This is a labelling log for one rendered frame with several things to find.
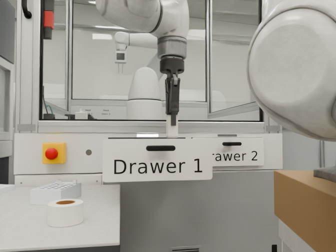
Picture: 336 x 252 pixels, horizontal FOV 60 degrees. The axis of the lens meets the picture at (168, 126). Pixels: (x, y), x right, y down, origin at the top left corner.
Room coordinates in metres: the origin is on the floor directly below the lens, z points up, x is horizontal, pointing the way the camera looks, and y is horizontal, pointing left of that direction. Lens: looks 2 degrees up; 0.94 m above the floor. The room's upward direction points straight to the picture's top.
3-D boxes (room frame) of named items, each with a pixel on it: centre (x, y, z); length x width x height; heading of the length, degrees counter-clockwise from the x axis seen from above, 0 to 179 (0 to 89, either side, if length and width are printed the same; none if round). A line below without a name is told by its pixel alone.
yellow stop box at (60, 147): (1.02, 0.40, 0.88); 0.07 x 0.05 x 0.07; 99
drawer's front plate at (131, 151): (0.77, 0.02, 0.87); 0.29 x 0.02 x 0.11; 99
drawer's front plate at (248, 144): (1.14, -0.24, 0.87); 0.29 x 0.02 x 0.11; 99
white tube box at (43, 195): (0.81, 0.31, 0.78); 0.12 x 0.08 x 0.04; 173
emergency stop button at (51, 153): (0.99, 0.39, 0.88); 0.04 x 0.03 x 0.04; 99
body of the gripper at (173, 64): (0.88, -0.01, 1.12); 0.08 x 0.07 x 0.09; 9
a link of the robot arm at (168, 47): (0.88, -0.01, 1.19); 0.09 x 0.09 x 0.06
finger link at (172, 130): (0.87, -0.01, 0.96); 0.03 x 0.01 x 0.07; 99
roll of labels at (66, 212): (0.60, 0.21, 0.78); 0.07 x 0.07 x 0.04
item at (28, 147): (1.57, 0.11, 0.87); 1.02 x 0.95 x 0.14; 99
